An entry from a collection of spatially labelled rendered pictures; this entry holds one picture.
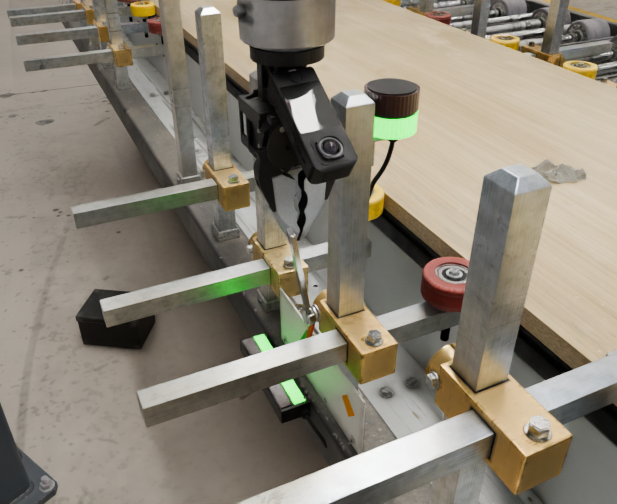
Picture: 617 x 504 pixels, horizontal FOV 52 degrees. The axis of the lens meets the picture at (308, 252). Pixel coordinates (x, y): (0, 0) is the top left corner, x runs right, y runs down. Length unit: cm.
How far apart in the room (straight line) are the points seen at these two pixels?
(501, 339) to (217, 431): 136
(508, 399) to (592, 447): 28
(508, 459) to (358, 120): 36
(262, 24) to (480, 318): 31
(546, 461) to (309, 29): 41
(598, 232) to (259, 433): 113
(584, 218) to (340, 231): 43
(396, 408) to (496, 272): 56
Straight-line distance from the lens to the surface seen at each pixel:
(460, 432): 56
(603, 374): 65
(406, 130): 70
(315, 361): 77
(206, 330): 216
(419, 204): 100
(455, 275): 83
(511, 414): 57
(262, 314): 108
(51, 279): 255
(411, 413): 104
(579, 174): 115
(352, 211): 72
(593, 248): 96
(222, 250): 125
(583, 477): 89
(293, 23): 58
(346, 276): 77
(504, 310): 53
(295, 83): 61
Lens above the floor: 137
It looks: 33 degrees down
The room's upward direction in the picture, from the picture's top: straight up
